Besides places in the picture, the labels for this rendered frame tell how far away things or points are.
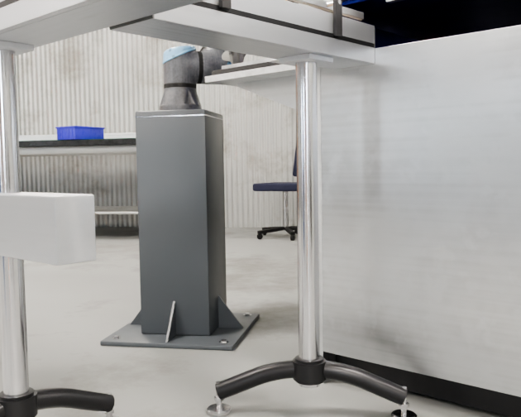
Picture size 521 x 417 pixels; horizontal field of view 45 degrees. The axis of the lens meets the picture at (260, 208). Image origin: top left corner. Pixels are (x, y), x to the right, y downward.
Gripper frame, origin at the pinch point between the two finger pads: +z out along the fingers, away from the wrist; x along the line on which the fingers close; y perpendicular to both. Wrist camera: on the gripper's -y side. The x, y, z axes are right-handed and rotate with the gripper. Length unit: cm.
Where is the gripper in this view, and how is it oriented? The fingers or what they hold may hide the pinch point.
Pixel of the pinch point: (237, 66)
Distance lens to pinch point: 208.4
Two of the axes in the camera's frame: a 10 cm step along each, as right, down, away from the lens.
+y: -7.4, -0.2, 6.7
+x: -6.7, 0.6, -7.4
